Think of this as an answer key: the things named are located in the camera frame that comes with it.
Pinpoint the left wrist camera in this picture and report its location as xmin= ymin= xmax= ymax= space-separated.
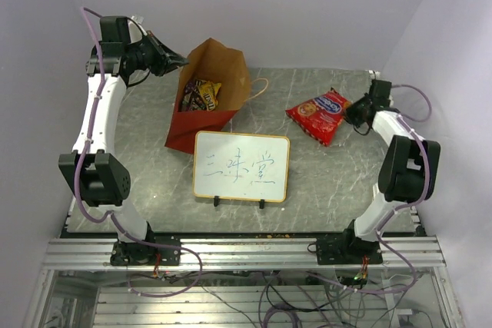
xmin=128 ymin=15 xmax=147 ymax=35

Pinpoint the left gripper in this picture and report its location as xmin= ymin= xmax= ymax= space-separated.
xmin=127 ymin=31 xmax=191 ymax=78

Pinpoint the small whiteboard with stand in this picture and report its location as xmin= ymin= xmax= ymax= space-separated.
xmin=192 ymin=131 xmax=291 ymax=208

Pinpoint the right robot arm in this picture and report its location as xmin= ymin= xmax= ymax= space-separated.
xmin=338 ymin=79 xmax=441 ymax=263

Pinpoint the aluminium rail frame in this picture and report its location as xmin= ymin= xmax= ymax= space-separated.
xmin=23 ymin=237 xmax=465 ymax=327

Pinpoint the yellow m&m's packet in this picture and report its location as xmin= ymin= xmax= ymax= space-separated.
xmin=196 ymin=80 xmax=221 ymax=111

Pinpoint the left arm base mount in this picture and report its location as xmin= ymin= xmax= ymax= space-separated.
xmin=110 ymin=237 xmax=181 ymax=267

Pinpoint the red paper bag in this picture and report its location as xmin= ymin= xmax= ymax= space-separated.
xmin=165 ymin=38 xmax=254 ymax=154

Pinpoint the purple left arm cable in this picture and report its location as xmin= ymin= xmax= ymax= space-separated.
xmin=72 ymin=6 xmax=204 ymax=298

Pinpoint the red chips bag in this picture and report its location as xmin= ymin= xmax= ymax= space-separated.
xmin=285 ymin=88 xmax=351 ymax=147

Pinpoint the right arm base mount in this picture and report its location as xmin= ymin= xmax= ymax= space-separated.
xmin=307 ymin=235 xmax=383 ymax=266

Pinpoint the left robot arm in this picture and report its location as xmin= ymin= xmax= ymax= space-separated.
xmin=58 ymin=16 xmax=188 ymax=264

